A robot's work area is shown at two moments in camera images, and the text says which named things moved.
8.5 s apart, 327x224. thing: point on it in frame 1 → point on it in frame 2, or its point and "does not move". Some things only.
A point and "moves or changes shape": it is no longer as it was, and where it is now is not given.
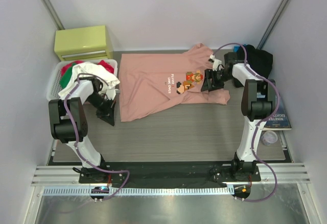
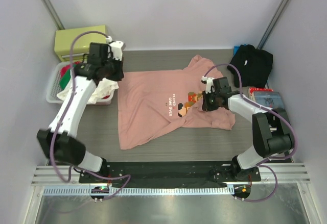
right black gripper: [210, 73] → [206, 106]
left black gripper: [108, 115] → [119, 75]
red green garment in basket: [67, 72] does not move
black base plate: [169, 172] does not move
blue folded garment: [236, 48] does not move
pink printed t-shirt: [150, 81] moves or changes shape
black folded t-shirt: [261, 61] does not move
